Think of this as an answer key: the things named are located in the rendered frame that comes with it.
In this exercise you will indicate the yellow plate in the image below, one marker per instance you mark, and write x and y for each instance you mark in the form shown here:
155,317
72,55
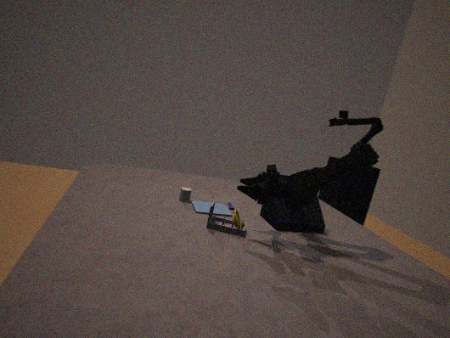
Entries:
236,219

